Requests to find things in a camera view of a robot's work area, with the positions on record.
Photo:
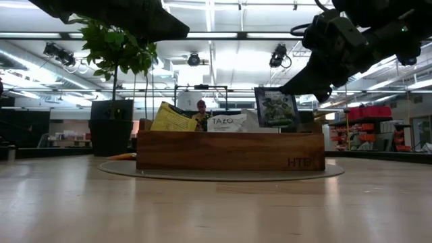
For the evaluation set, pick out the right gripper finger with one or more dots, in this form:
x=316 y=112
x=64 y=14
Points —
x=320 y=77

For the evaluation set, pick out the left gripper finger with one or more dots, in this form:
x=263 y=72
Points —
x=145 y=20

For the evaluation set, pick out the black tea packet green print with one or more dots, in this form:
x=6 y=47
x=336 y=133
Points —
x=276 y=108

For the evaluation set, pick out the green yellow tea packet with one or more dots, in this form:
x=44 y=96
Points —
x=172 y=121

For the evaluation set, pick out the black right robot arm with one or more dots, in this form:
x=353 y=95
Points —
x=381 y=13

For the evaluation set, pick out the wooden tea organizer box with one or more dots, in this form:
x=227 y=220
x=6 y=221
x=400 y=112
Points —
x=229 y=152

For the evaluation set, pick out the green leafy plant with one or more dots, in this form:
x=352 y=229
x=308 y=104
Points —
x=114 y=44

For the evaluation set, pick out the small red storage bin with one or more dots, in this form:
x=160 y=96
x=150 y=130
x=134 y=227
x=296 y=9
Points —
x=355 y=113

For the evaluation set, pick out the large red storage bin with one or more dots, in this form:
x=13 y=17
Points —
x=377 y=112

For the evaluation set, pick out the rolling parts bin rack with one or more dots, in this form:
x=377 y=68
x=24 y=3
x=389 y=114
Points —
x=368 y=135

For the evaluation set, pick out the black overhead rig bar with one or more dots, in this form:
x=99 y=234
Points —
x=241 y=35

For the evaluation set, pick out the person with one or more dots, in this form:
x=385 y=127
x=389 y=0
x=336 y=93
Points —
x=201 y=105

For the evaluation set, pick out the black plant pot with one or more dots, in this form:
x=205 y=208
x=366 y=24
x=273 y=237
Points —
x=111 y=135

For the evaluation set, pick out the round grey mat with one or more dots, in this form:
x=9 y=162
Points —
x=219 y=175

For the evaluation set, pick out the black overhead camera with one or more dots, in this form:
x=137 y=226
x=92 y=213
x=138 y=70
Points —
x=277 y=55

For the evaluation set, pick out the black ceiling camera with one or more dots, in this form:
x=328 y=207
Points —
x=409 y=61

